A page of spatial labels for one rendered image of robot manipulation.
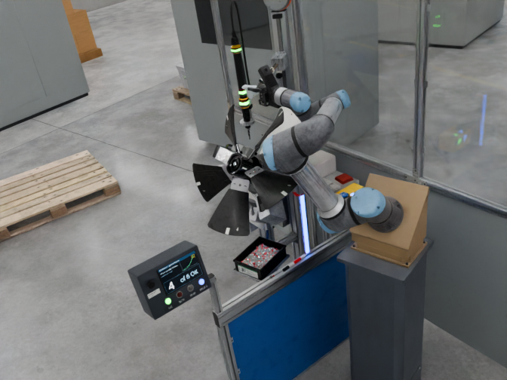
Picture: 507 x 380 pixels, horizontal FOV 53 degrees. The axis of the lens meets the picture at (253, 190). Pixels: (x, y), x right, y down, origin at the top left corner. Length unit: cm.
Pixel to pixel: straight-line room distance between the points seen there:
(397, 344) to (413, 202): 65
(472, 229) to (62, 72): 656
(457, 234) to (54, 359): 254
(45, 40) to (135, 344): 541
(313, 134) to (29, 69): 649
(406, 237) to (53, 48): 664
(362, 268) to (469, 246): 78
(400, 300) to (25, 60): 655
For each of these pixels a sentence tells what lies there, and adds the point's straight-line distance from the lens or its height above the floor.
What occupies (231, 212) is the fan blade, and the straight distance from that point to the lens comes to 258.
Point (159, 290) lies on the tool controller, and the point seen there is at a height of 117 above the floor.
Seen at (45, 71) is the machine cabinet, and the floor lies 57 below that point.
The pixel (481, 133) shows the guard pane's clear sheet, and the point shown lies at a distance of 249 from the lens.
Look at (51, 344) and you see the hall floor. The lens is 377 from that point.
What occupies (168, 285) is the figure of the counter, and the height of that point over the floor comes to 117.
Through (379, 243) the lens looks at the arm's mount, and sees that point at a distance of 219.
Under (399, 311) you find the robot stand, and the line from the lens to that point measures 229.
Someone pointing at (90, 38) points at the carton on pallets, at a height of 36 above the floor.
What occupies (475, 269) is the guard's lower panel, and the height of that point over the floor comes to 59.
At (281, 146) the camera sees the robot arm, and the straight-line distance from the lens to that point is 174.
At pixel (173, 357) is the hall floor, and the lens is 335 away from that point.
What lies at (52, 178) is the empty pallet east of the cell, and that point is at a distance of 561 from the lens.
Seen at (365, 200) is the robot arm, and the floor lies 134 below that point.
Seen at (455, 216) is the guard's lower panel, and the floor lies 86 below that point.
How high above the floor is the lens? 240
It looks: 30 degrees down
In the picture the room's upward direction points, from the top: 9 degrees counter-clockwise
